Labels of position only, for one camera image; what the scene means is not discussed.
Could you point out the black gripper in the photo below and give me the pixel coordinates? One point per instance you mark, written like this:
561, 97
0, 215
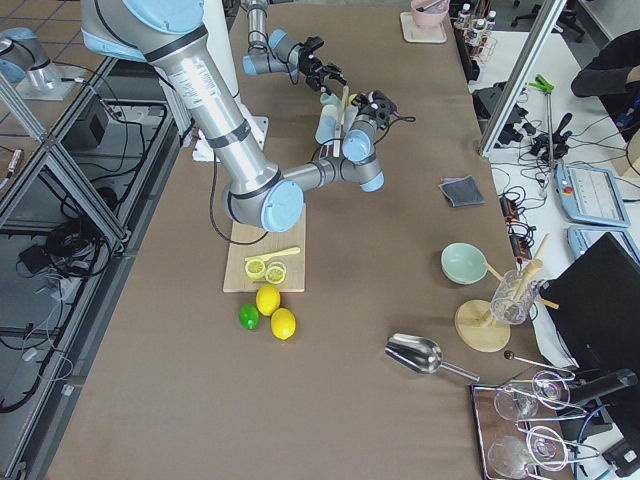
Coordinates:
317, 71
370, 109

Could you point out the green cup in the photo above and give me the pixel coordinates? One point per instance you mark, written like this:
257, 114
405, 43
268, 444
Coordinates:
329, 99

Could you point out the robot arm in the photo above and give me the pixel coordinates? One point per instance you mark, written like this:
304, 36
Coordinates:
172, 36
279, 52

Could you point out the light blue cup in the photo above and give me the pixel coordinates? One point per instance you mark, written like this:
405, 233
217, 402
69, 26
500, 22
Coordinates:
326, 127

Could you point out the cream plastic tray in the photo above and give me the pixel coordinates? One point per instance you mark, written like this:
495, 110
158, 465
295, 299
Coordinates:
412, 33

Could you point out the pink bowl with cubes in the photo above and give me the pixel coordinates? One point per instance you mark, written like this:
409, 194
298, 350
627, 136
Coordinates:
429, 14

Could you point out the grey folded cloth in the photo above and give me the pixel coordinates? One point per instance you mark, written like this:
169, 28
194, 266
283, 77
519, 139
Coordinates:
461, 191

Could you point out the wooden cutting board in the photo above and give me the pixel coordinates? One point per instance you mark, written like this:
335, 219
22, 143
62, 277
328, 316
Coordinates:
235, 279

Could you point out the yellow plastic knife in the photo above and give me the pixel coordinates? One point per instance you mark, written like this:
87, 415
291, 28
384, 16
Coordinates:
279, 253

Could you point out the mint green bowl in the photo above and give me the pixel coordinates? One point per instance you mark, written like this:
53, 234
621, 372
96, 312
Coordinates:
463, 263

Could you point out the yellow lemon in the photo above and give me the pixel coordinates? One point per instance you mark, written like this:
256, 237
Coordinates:
283, 323
268, 299

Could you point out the seated person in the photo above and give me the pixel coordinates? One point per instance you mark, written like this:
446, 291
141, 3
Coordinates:
613, 76

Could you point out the glass mug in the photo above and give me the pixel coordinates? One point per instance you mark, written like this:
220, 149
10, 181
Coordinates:
513, 299

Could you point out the round wooden stand base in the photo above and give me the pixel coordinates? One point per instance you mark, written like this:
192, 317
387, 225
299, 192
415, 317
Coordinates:
478, 329

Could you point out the green lime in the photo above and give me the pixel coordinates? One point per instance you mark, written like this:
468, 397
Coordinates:
249, 316

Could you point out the steel scoop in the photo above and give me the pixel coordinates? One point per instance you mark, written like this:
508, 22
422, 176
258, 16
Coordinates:
422, 355

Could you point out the black monitor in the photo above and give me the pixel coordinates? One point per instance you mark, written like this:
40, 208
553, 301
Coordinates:
598, 314

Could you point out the white wire cup holder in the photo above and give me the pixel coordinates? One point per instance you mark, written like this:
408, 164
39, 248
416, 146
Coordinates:
346, 114

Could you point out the green handled reach grabber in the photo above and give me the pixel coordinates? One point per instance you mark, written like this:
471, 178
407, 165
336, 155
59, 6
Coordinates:
544, 141

